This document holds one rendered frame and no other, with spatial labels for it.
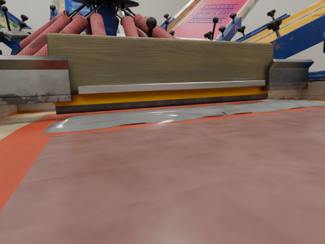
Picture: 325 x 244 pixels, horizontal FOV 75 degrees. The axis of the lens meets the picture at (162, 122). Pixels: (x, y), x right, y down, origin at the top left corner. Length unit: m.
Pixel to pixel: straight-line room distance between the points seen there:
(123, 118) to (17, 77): 0.14
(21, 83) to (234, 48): 0.30
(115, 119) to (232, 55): 0.23
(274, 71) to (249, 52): 0.06
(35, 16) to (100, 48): 4.15
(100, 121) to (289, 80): 0.35
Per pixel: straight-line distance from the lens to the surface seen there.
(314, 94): 0.48
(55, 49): 0.30
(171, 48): 0.32
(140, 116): 0.21
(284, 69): 0.44
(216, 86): 0.34
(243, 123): 0.19
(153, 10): 4.66
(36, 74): 0.28
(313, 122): 0.21
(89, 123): 0.20
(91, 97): 0.30
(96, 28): 0.87
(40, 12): 4.43
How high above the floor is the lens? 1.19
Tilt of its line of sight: 23 degrees down
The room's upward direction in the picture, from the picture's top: 3 degrees clockwise
